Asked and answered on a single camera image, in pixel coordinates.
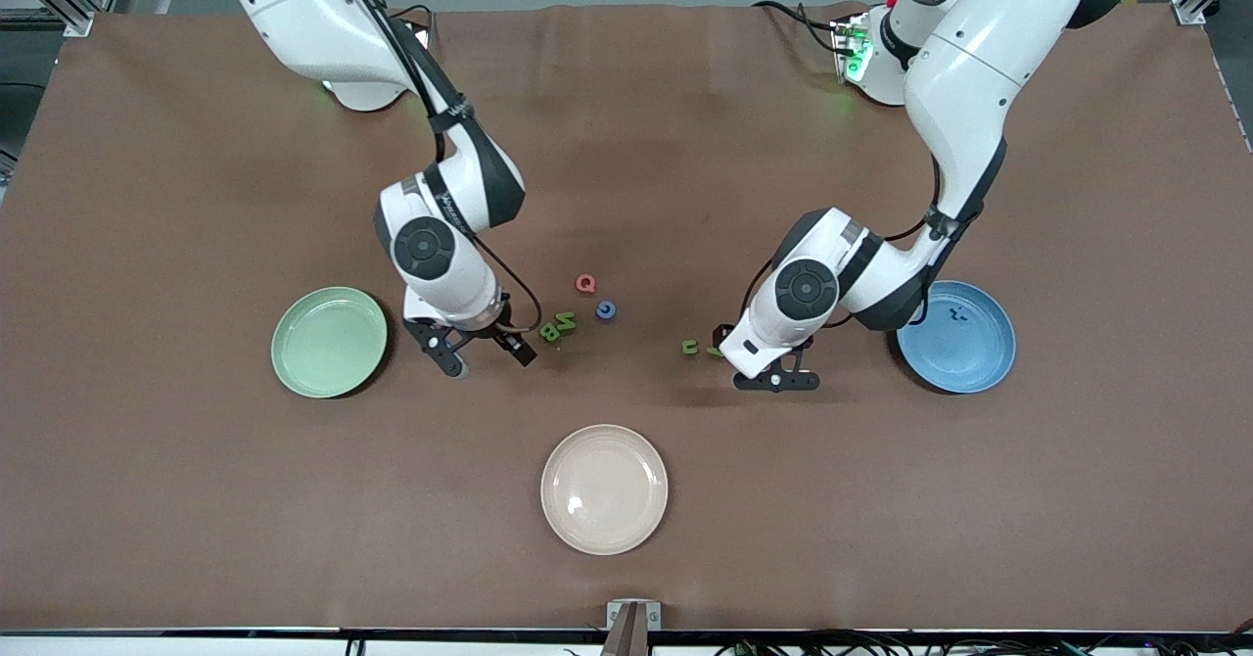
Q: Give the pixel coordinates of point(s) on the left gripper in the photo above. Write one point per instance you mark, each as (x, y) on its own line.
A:
(725, 334)

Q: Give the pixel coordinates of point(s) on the beige plate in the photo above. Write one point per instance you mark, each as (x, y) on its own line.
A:
(604, 490)

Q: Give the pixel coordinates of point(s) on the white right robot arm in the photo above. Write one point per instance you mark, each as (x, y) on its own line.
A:
(313, 20)

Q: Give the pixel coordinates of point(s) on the brown table mat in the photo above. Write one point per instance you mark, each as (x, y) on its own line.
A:
(196, 499)

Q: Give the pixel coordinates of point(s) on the red foam letter Q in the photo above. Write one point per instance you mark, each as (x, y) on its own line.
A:
(585, 284)

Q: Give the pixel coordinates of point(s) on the green plate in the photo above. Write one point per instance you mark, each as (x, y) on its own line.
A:
(328, 343)

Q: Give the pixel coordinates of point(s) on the green foam letter B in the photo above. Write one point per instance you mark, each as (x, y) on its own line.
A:
(549, 333)

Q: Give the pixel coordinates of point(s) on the black table edge trim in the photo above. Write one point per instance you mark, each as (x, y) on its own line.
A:
(294, 631)

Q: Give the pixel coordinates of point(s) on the blue plate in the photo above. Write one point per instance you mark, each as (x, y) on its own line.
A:
(964, 352)

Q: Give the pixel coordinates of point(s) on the blue foam letter G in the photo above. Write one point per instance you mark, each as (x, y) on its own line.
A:
(599, 310)

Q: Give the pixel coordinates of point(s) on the metal left arm base bracket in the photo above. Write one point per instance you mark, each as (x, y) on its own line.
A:
(847, 49)

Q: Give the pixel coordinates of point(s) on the green foam letter N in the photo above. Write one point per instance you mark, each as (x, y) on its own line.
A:
(566, 322)

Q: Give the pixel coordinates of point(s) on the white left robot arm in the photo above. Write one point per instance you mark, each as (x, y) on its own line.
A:
(969, 78)

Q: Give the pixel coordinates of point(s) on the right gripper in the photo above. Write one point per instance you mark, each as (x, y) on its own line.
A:
(494, 332)

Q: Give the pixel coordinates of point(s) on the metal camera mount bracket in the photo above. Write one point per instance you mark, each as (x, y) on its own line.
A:
(633, 622)

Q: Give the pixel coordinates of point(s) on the blue foam letter x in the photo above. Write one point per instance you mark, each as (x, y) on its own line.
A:
(960, 313)

